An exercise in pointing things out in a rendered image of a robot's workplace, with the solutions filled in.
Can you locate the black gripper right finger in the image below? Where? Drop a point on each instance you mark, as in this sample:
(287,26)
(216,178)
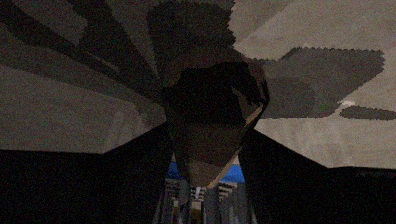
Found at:
(285,187)

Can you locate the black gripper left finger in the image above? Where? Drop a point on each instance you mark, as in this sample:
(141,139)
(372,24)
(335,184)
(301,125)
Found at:
(120,186)

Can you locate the blue flat strip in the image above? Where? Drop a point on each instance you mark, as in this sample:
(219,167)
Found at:
(234,174)

